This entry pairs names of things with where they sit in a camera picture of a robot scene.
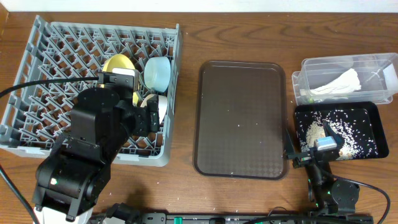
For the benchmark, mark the clear plastic bin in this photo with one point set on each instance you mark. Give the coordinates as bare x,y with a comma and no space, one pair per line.
377,74

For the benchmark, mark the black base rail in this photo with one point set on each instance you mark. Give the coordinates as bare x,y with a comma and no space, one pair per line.
274,218

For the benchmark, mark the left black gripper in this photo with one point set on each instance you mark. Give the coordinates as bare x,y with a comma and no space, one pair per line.
146,119

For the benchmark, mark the rice food scraps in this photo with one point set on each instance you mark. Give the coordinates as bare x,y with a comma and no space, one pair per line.
353,125

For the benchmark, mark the green snack wrapper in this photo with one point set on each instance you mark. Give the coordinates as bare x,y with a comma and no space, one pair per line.
310,100

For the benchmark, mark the yellow round plate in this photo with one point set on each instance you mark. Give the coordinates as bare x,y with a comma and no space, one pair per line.
122,65

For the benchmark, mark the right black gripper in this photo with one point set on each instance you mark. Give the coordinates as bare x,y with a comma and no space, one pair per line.
301,158

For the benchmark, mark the white round bowl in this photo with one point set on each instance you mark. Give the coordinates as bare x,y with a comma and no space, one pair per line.
162,105

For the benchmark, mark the white paper napkin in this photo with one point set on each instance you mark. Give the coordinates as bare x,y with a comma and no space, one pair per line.
347,82

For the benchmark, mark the light blue bowl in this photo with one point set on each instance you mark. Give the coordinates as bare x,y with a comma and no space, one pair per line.
157,74

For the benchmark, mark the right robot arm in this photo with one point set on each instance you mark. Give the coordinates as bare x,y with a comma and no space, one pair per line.
334,196

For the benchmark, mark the dark brown serving tray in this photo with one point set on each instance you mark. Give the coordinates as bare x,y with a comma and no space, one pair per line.
241,121

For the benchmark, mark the black rectangular tray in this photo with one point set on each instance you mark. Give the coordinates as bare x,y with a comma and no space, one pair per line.
373,114

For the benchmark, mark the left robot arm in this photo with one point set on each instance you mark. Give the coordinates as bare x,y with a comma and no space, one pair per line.
71,178

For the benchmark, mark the grey plastic dish rack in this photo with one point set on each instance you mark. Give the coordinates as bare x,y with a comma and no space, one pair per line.
59,61

